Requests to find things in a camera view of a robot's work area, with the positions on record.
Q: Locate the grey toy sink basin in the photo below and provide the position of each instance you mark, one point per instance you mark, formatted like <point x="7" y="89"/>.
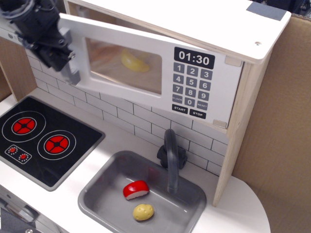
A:
<point x="102" y="198"/>

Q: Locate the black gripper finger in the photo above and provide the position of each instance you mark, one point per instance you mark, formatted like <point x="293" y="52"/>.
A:
<point x="57" y="59"/>
<point x="42" y="54"/>

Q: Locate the wooden toy microwave cabinet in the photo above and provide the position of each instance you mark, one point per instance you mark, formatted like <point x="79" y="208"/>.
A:
<point x="222" y="26"/>

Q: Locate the grey range hood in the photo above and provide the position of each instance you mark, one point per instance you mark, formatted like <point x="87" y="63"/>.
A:
<point x="9" y="31"/>

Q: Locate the yellow toy potato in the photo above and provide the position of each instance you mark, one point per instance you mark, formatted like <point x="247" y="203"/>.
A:
<point x="143" y="212"/>

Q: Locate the black toy stovetop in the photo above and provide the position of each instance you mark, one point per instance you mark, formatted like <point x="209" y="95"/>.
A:
<point x="44" y="144"/>

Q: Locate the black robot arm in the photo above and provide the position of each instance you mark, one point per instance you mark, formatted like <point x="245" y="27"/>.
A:
<point x="5" y="10"/>

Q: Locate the white toy microwave door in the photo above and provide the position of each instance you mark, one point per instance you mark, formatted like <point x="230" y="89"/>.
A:
<point x="182" y="79"/>

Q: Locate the grey oven front handle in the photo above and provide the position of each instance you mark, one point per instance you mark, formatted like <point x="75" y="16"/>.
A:
<point x="16" y="216"/>

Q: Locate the red toy cheese wedge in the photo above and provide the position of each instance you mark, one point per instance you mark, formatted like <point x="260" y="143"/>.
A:
<point x="135" y="189"/>

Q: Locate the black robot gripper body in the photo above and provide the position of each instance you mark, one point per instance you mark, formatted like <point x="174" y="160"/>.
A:
<point x="38" y="27"/>

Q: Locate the grey tape patch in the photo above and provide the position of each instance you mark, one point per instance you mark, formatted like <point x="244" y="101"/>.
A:
<point x="266" y="11"/>

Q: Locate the brown cardboard panel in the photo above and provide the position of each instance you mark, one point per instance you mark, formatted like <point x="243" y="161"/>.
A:
<point x="275" y="156"/>

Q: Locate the yellow toy banana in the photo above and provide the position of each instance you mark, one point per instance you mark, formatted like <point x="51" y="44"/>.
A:
<point x="133" y="63"/>

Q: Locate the dark grey toy faucet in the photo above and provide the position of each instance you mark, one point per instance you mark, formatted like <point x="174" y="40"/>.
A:
<point x="172" y="159"/>

